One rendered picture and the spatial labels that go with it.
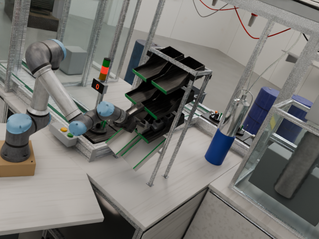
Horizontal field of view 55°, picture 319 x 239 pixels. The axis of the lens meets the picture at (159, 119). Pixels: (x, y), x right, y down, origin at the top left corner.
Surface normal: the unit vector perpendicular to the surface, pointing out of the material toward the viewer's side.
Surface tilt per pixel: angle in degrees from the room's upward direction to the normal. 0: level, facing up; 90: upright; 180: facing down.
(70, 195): 0
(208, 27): 90
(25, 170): 90
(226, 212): 90
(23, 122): 10
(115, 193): 0
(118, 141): 45
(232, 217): 90
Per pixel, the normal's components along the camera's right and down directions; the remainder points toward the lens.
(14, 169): 0.43, 0.53
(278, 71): -0.84, -0.05
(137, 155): -0.28, -0.55
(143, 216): 0.32, -0.85
